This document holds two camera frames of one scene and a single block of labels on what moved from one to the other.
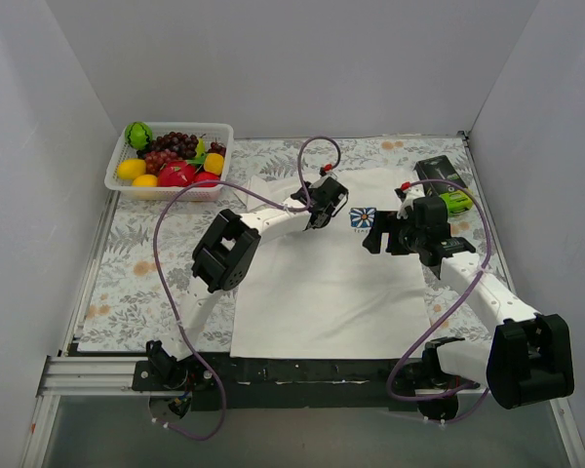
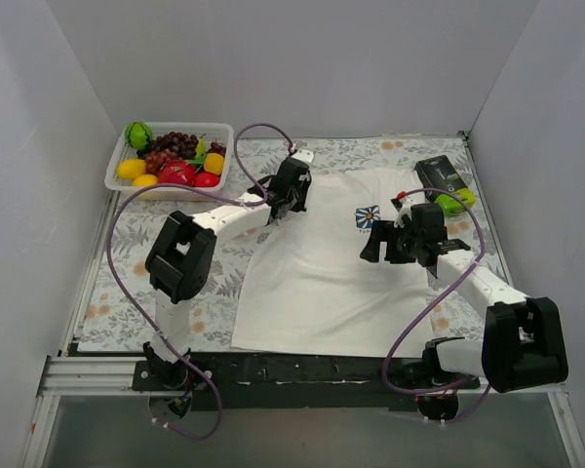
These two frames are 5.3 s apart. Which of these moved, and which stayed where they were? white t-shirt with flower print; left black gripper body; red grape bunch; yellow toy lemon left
Moved: left black gripper body
Stayed: white t-shirt with flower print; yellow toy lemon left; red grape bunch
